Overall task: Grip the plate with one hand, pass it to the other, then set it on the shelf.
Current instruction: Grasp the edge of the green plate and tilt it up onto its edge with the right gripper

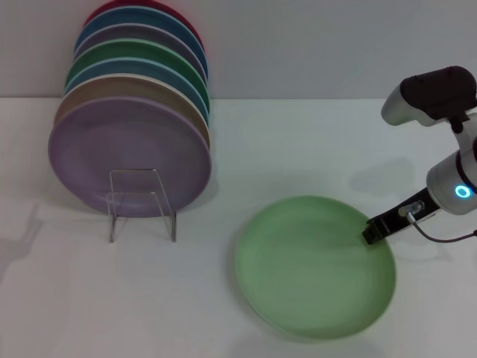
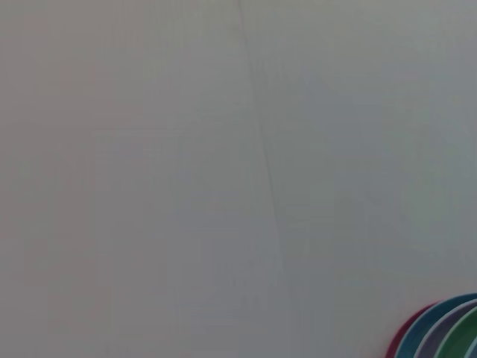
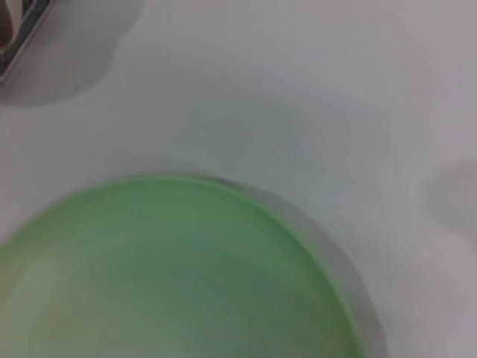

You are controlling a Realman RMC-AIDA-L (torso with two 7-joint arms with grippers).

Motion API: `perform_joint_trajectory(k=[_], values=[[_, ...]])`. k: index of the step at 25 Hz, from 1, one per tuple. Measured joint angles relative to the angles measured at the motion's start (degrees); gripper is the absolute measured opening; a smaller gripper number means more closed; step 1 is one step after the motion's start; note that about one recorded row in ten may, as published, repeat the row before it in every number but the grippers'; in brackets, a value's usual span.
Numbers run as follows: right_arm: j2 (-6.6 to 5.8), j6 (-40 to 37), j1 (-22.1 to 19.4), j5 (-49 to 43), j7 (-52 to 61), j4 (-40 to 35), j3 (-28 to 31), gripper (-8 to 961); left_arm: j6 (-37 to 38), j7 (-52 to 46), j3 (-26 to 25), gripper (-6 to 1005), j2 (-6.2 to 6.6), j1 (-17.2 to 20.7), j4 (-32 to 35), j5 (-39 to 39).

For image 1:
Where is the lilac plate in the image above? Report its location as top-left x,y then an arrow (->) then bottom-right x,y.
47,95 -> 213,218

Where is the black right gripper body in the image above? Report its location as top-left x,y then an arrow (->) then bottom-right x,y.
379,186 -> 438,237

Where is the dark green plate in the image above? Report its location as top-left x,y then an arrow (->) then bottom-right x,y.
65,37 -> 209,101

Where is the light green plate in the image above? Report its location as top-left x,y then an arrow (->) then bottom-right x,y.
233,195 -> 397,331

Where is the red plate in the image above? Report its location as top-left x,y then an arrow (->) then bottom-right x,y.
82,0 -> 206,51

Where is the grey lavender plate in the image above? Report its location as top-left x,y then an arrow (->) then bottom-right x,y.
72,22 -> 209,81

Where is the beige plate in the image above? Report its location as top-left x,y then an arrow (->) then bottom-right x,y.
53,72 -> 212,150

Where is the blue plate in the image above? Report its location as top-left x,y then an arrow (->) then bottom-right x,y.
73,6 -> 208,72

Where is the clear plate rack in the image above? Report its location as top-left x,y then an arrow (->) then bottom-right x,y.
106,168 -> 177,244

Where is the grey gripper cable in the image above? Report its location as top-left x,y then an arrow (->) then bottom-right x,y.
398,200 -> 477,243

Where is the teal plate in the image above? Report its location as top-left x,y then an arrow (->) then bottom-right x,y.
63,56 -> 211,116

